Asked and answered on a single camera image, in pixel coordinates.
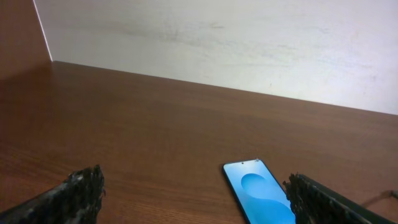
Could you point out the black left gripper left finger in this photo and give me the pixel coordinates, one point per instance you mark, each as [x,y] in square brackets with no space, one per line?
[77,200]

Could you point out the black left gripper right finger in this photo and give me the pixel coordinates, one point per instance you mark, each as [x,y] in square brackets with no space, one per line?
[312,202]

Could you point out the blue screen smartphone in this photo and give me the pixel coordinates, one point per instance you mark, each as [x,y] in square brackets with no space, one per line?
[261,198]

